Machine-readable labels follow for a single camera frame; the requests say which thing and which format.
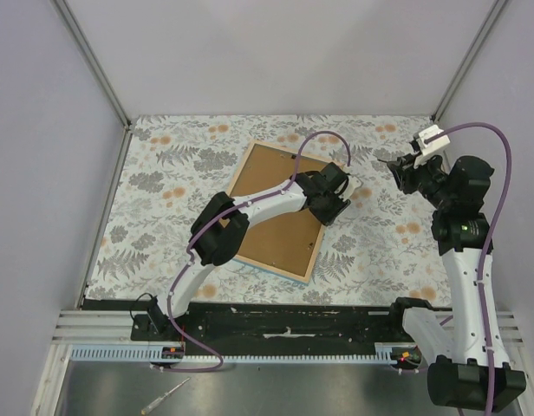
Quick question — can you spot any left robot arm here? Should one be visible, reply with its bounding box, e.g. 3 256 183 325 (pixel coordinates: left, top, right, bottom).
133 162 355 341

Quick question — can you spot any light blue cable duct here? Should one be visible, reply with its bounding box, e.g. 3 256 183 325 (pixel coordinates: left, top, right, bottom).
70 342 414 365

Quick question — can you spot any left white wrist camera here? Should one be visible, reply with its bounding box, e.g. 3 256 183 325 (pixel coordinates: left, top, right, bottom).
341 174 363 199

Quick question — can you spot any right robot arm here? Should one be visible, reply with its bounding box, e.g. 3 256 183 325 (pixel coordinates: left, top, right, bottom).
386 154 526 415

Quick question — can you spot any clear handled screwdriver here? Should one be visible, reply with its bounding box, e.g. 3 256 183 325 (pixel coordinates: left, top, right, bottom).
140 377 191 415

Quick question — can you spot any left aluminium corner post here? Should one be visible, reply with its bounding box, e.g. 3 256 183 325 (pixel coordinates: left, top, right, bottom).
51 0 132 129

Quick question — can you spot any aluminium rail bar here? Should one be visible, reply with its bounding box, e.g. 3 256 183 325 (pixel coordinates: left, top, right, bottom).
52 309 138 346

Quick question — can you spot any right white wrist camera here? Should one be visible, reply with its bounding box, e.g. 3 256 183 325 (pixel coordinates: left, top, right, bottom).
411 124 450 169

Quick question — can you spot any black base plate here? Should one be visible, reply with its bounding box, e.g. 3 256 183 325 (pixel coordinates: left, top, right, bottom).
83 299 412 359

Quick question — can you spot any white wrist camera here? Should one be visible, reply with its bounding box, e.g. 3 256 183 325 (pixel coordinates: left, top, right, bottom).
341 174 363 199
411 124 450 169

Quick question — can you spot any floral patterned table mat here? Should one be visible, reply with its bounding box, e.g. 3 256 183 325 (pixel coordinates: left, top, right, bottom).
85 114 451 307

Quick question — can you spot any right aluminium corner post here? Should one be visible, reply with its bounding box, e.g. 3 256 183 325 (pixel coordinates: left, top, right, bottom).
431 0 511 124

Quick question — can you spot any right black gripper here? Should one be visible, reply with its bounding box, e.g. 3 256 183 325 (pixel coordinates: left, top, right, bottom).
387 150 455 210

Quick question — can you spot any aluminium corner post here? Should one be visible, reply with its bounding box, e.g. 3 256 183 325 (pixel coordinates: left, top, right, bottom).
51 0 132 129
431 0 511 124

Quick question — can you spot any blue picture frame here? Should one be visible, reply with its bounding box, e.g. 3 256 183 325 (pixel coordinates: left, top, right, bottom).
226 140 325 283

